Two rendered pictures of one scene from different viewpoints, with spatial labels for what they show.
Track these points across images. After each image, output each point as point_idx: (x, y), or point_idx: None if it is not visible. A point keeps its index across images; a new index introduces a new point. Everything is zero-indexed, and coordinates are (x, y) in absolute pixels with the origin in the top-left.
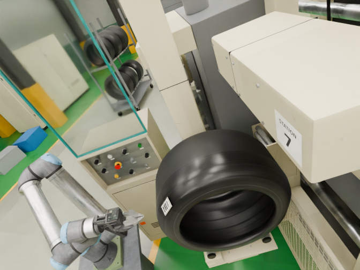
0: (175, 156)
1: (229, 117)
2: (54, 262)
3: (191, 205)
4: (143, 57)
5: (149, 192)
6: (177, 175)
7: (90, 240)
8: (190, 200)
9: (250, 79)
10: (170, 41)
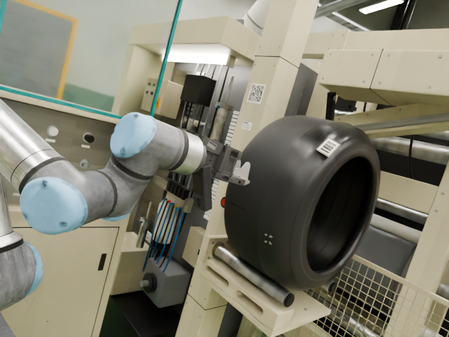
0: (303, 118)
1: None
2: (68, 187)
3: (349, 157)
4: (228, 31)
5: (62, 255)
6: (330, 124)
7: (142, 190)
8: (351, 149)
9: (425, 57)
10: (310, 25)
